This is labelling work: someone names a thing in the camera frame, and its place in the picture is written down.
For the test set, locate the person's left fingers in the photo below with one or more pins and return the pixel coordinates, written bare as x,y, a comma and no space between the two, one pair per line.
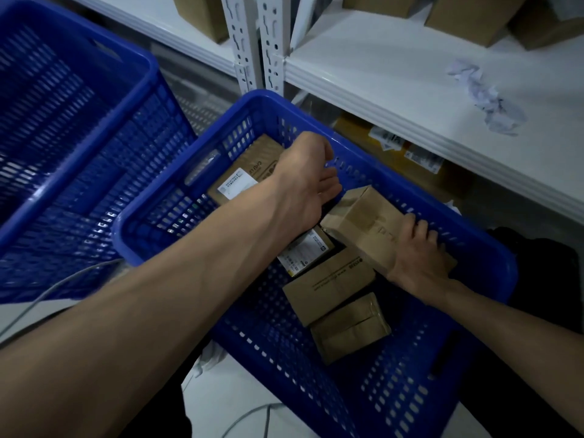
332,189

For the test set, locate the plain brown cardboard box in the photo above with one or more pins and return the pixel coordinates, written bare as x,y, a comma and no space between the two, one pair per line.
365,223

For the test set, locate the person's right forearm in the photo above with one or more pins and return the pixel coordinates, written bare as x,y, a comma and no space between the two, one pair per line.
515,342

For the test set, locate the white metal shelving rack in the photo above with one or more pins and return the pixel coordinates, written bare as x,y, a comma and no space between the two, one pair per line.
401,72
191,36

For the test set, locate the taped brown cardboard box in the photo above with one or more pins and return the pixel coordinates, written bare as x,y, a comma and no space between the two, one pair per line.
351,328

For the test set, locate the crumpled white paper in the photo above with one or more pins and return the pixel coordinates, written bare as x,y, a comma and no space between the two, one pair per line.
490,98

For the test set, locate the white-labelled brown cardboard box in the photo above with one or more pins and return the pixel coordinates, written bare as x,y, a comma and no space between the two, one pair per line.
251,171

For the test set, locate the person's right hand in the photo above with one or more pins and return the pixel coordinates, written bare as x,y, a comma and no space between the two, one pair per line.
422,269

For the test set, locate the printed brown cardboard box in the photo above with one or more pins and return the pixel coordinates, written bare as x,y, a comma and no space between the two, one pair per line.
326,287

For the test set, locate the person's right middle finger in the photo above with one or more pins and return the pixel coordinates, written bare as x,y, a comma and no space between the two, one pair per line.
421,232

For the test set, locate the small white-labelled box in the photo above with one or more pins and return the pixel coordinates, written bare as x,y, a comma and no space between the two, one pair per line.
303,253

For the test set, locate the person's dark trousers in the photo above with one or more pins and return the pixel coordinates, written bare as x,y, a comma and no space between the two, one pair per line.
159,405

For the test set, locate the yellow-brown labelled cardboard box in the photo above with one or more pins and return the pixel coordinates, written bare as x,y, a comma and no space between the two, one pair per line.
419,171

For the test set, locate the blue plastic basket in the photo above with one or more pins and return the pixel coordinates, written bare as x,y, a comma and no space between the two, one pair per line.
64,145
283,360

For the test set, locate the person's left hand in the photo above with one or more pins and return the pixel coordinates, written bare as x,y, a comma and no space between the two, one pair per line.
299,186

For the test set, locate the person's left forearm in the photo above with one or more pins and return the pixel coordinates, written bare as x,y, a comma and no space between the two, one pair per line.
150,314

